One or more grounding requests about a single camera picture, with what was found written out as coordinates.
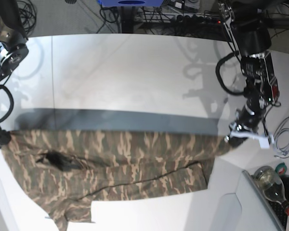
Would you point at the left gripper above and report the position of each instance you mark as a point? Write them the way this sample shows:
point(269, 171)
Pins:
point(246, 122)

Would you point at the camouflage t-shirt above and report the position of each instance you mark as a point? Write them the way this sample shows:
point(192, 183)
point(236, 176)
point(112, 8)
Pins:
point(64, 171)

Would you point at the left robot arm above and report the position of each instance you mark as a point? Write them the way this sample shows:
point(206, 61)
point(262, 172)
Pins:
point(245, 27)

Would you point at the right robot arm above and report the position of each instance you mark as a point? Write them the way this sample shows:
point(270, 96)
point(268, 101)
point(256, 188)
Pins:
point(13, 50)

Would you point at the green tape roll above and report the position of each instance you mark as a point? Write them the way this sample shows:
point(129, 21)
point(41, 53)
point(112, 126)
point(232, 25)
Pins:
point(281, 169)

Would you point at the clear glass bottle red cap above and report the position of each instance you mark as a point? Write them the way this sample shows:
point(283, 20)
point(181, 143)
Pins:
point(271, 185)

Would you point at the black power strip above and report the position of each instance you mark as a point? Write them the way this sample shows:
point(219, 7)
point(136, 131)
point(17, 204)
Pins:
point(197, 19)

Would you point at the blue box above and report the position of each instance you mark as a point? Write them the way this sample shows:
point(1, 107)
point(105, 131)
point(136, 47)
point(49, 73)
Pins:
point(116, 3)

